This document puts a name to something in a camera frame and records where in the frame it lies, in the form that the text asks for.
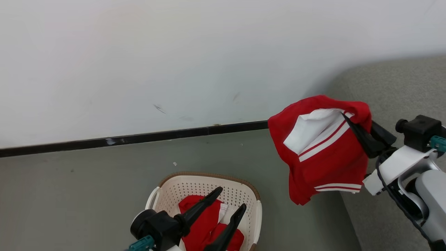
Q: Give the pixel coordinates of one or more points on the red garment white panel stripes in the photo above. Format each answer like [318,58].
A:
[324,164]

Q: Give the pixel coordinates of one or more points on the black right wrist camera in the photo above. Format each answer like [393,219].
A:
[420,130]

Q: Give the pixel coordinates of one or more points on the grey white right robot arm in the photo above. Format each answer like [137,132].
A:
[433,205]

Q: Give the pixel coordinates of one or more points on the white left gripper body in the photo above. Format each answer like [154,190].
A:
[175,248]

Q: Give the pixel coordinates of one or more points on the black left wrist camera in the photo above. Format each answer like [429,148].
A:
[156,228]

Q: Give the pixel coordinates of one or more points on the grey fabric sofa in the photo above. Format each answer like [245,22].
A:
[393,83]

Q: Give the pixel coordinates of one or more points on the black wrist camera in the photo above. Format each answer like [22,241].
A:
[420,130]
[156,228]

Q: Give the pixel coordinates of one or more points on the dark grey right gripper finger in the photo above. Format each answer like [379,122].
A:
[383,136]
[367,141]

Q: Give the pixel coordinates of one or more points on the red garment wide white stripe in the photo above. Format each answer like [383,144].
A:
[202,225]

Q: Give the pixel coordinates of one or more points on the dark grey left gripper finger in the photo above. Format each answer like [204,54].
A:
[231,226]
[200,209]

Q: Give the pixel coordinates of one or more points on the cream perforated laundry basket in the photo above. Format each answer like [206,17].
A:
[195,186]

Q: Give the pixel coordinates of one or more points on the black baseboard strip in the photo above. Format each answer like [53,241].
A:
[139,139]

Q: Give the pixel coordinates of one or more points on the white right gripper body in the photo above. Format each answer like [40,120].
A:
[397,165]

